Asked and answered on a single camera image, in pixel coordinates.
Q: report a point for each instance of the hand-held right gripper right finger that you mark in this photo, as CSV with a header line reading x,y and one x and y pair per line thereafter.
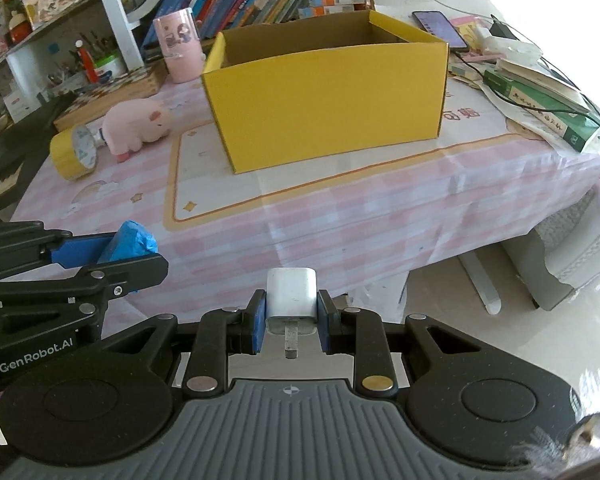
x,y
325,322

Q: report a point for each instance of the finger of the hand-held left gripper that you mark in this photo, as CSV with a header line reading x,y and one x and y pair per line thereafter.
x,y
130,275
80,250

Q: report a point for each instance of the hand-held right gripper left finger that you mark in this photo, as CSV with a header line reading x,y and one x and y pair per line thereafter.
x,y
256,322

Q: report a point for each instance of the blue wrapper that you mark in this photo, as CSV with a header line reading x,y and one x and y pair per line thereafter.
x,y
132,242

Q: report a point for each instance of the white charger plug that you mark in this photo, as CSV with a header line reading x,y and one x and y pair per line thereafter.
x,y
291,295

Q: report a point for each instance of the yellow cardboard box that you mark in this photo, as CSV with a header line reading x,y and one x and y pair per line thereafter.
x,y
330,105

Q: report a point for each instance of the yellow tape roll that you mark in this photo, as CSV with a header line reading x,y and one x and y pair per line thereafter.
x,y
65,155

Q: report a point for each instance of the pink checked tablecloth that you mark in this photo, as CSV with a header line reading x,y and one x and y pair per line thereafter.
x,y
355,220

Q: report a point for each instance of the black electronic keyboard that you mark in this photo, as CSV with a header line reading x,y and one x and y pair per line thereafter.
x,y
10,155

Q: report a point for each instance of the pink plush pig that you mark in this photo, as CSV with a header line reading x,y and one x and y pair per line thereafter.
x,y
135,125

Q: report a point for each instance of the white box red label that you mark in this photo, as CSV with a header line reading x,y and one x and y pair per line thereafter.
x,y
17,105

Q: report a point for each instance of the wooden chessboard box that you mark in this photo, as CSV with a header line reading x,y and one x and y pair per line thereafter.
x,y
120,85

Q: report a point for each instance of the red tassel ornament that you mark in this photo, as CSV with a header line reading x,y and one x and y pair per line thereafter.
x,y
87,67

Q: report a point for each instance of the green-lidded white tub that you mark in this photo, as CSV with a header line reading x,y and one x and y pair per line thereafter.
x,y
111,66

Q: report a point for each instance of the pink cylindrical container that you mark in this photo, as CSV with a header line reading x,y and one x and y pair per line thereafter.
x,y
180,50

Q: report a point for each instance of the white bookshelf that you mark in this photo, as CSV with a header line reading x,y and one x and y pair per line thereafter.
x,y
115,15

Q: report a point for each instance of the white patterned cover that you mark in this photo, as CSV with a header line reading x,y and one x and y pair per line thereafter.
x,y
580,240

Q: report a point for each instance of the thick green book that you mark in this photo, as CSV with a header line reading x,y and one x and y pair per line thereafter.
x,y
535,102

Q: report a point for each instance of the black smartphone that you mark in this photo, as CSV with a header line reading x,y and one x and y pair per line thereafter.
x,y
437,27

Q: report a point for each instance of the beige book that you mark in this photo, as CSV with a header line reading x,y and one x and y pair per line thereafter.
x,y
540,77

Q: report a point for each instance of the pink yellow notepad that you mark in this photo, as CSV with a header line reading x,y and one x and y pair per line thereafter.
x,y
472,27

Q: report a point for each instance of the translucent plastic box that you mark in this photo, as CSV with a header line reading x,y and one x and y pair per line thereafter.
x,y
515,50

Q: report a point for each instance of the white paper sheets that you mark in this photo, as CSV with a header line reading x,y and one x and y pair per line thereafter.
x,y
405,0

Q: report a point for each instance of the black power adapter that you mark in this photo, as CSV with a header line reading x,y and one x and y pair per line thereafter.
x,y
502,30

